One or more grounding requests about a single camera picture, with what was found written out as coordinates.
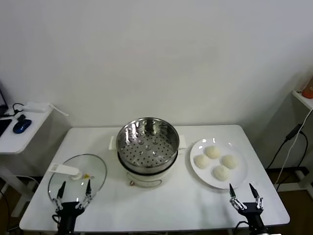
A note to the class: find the orange container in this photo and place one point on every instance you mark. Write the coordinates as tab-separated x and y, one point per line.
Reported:
307	91

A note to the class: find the white round plate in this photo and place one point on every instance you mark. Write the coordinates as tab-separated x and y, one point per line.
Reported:
234	178

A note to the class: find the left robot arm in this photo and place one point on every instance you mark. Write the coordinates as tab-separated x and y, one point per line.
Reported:
66	227

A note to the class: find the white router box with antenna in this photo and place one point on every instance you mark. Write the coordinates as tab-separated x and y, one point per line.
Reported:
35	107

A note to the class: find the stainless steel steamer basket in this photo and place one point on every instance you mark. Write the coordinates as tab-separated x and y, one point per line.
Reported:
146	153

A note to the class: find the white shelf desk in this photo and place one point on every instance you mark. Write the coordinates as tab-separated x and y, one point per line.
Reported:
281	127

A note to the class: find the white electric cooking pot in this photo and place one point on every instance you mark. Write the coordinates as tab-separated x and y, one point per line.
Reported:
146	178

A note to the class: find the white side table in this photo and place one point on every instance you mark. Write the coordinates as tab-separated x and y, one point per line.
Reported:
31	132

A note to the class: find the white steamed baozi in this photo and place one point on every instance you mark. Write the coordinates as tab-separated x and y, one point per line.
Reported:
212	152
202	162
220	173
230	161

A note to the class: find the blue computer mouse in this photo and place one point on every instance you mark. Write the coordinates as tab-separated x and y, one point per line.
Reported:
21	126

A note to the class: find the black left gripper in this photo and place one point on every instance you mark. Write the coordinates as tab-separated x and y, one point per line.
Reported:
69	210

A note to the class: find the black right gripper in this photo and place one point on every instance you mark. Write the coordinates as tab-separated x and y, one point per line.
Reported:
252	211

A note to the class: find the black power adapter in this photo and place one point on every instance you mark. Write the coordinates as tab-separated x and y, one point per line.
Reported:
293	131

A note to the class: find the small black device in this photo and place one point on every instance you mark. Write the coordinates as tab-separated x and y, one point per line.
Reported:
20	117

